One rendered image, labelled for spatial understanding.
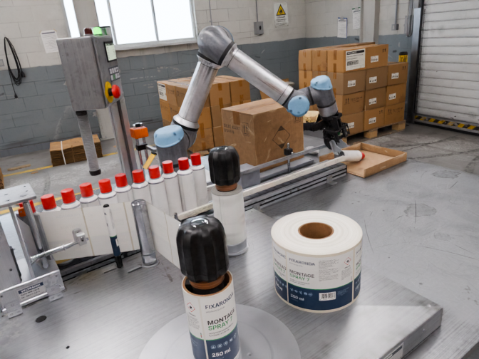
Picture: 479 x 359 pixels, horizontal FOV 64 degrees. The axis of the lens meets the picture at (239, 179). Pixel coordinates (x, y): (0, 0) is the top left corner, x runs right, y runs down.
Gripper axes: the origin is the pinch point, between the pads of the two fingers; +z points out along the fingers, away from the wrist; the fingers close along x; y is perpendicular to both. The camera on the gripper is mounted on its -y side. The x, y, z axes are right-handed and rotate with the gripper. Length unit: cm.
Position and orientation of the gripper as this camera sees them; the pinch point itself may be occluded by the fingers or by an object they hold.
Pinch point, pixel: (336, 152)
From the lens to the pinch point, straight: 174.4
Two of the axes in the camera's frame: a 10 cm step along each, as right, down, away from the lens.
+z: 3.6, 7.8, 5.1
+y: 5.7, 2.5, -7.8
